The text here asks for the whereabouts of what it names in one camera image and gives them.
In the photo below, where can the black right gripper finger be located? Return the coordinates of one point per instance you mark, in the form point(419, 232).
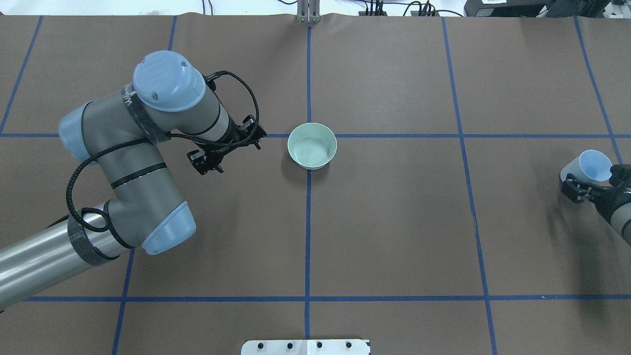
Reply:
point(577, 191)
point(620, 175)

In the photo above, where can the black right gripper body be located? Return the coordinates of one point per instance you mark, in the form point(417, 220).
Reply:
point(605, 196)

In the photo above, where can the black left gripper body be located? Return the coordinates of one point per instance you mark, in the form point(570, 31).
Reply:
point(230, 137)

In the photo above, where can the light blue plastic cup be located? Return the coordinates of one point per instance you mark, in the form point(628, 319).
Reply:
point(591, 166)

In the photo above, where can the green ceramic bowl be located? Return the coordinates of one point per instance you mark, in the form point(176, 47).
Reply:
point(312, 145)

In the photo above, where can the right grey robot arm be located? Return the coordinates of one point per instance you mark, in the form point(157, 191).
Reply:
point(621, 220)

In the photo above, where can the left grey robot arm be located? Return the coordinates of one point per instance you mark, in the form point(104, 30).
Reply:
point(122, 195)

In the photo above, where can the black box with label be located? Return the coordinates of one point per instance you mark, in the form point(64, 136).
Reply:
point(504, 8)

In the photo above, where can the aluminium profile post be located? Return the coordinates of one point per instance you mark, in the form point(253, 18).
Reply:
point(308, 11)

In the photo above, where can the white metal camera stand base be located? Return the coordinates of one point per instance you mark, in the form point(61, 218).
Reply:
point(307, 347)

